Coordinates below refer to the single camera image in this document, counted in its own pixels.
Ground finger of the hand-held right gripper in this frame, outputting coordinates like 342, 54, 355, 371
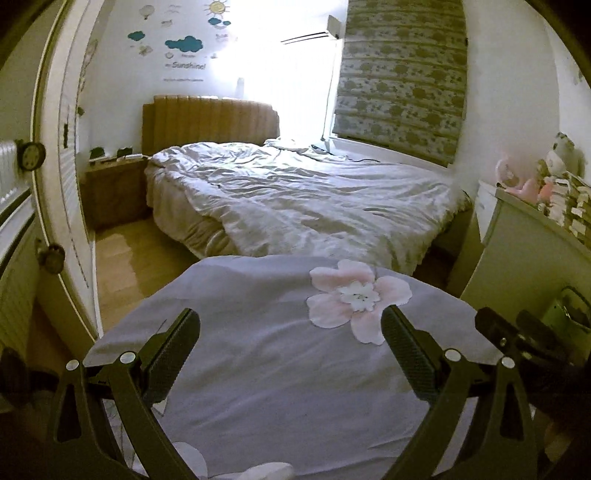
475, 307, 525, 354
515, 310, 561, 352

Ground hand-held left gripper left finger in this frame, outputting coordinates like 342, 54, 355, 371
46, 308, 201, 480

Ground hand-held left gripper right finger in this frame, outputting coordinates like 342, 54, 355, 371
381, 305, 541, 480

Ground white dresser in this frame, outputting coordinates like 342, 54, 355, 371
445, 180, 591, 319

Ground flower printed tablecloth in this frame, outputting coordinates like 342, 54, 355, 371
85, 255, 504, 480

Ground pink plush toy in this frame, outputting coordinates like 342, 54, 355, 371
495, 156, 541, 204

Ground round door knob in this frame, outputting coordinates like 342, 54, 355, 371
16, 141, 47, 171
36, 244, 66, 273

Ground wooden nightstand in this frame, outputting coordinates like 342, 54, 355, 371
83, 157, 151, 232

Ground cream plush toy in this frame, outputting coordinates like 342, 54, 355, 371
536, 132, 585, 185

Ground white louvered wardrobe door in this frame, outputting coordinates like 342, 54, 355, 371
37, 0, 153, 342

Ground white bed duvet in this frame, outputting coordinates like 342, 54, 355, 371
144, 138, 472, 278

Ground brown padded headboard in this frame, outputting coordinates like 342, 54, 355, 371
141, 95, 281, 155

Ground floral roman blind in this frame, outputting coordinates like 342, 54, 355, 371
331, 0, 468, 168

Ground white air conditioner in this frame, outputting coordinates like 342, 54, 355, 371
281, 15, 345, 45

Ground white appliance with handle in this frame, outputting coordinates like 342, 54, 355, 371
542, 286, 591, 356

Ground black charging cable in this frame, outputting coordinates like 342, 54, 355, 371
311, 144, 384, 162

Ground cloud wall stickers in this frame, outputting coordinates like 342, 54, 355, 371
127, 0, 232, 84

